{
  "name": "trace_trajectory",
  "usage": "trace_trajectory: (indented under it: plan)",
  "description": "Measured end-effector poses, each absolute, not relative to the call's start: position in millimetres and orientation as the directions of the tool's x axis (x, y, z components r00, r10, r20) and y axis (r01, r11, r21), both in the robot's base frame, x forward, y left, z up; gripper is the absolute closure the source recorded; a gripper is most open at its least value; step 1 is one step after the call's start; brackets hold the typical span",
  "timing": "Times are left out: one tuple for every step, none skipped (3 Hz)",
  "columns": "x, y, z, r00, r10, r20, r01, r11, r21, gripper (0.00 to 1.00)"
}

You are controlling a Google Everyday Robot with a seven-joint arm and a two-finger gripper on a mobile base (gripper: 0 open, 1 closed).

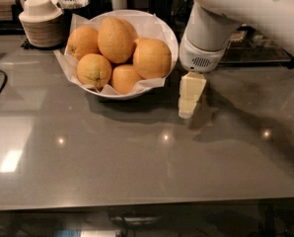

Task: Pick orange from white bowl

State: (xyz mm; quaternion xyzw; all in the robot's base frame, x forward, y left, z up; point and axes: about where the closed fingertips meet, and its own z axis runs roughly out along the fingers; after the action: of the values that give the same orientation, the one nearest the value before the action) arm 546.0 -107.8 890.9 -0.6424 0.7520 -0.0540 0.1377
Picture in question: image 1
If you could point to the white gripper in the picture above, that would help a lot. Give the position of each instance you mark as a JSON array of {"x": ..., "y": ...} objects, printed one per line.
[{"x": 199, "y": 57}]

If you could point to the large orange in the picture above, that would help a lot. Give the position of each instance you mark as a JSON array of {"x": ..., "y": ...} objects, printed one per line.
[{"x": 152, "y": 58}]

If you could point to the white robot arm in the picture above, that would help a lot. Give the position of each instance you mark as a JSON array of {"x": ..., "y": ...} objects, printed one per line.
[{"x": 274, "y": 18}]

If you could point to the front centre orange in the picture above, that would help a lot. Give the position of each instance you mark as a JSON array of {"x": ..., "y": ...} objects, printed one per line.
[{"x": 124, "y": 77}]

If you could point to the white bowl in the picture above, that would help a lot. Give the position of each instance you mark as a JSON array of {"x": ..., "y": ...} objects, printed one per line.
[{"x": 153, "y": 23}]

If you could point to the tall centre orange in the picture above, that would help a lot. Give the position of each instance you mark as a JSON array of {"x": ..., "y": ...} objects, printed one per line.
[{"x": 116, "y": 39}]

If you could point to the front left orange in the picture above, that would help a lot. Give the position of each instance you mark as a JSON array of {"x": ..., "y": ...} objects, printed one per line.
[{"x": 95, "y": 70}]

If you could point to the back left orange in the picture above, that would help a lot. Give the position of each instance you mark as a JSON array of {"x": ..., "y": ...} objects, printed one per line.
[{"x": 82, "y": 41}]

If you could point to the black container of sticks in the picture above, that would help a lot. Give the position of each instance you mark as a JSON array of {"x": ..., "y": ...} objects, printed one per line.
[{"x": 161, "y": 0}]

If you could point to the white cup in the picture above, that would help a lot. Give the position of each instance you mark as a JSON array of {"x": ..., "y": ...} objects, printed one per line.
[{"x": 119, "y": 4}]

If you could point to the black stirrer holder cup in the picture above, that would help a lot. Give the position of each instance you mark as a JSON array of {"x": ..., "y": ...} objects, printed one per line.
[{"x": 74, "y": 7}]

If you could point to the stack of paper bowls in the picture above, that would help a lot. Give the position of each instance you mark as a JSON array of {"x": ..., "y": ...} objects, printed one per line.
[{"x": 42, "y": 21}]

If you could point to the black wire tea rack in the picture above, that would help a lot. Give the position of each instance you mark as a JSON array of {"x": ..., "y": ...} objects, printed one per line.
[{"x": 249, "y": 47}]

